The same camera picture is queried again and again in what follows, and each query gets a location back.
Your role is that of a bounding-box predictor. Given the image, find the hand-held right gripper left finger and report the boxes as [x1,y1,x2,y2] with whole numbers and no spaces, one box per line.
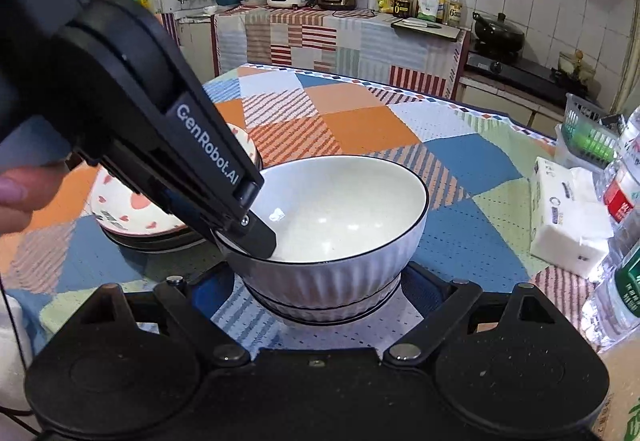
[75,263,251,367]

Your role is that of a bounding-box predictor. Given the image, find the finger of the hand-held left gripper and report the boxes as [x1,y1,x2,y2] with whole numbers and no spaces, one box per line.
[159,188,226,244]
[235,212,278,258]

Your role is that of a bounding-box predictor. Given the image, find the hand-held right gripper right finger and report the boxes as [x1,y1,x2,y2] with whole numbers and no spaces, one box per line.
[382,262,558,369]

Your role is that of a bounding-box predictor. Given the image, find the white ribbed bowl dark rim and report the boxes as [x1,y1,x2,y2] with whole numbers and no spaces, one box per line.
[215,155,431,307]
[242,278,402,327]

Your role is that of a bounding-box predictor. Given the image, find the person's left hand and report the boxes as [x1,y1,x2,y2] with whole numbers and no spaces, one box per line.
[0,165,71,235]

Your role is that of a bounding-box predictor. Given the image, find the patchwork tablecloth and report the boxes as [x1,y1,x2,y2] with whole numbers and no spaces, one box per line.
[0,64,616,357]

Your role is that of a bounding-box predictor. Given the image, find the white tissue pack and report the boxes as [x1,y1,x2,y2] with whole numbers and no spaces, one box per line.
[529,156,615,278]

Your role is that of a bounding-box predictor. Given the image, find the patchwork counter cloth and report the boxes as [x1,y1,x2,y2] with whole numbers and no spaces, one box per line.
[215,7,468,99]

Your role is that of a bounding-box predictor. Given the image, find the green label water bottle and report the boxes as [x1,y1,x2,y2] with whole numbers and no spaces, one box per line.
[592,241,640,347]

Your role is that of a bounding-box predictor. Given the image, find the red label water bottle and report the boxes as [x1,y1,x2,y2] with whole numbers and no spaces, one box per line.
[597,106,640,242]

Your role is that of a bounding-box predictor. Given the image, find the cardboard box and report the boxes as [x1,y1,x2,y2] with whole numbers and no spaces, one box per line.
[592,336,640,441]

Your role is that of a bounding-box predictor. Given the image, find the white plastic basket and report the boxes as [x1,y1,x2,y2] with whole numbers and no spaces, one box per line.
[560,94,621,167]

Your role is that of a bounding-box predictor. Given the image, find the black gas stove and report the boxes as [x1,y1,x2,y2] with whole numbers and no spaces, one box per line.
[465,48,601,104]

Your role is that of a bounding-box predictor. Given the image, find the cutting board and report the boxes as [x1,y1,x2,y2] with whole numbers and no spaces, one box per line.
[391,17,463,42]

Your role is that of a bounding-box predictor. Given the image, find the black wok with lid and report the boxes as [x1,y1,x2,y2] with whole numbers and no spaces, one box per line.
[471,11,526,54]

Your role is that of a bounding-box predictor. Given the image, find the glass jar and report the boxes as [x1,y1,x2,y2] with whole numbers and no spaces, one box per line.
[557,48,598,84]

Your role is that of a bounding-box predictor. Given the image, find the black cable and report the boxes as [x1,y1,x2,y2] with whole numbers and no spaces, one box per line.
[0,286,38,437]

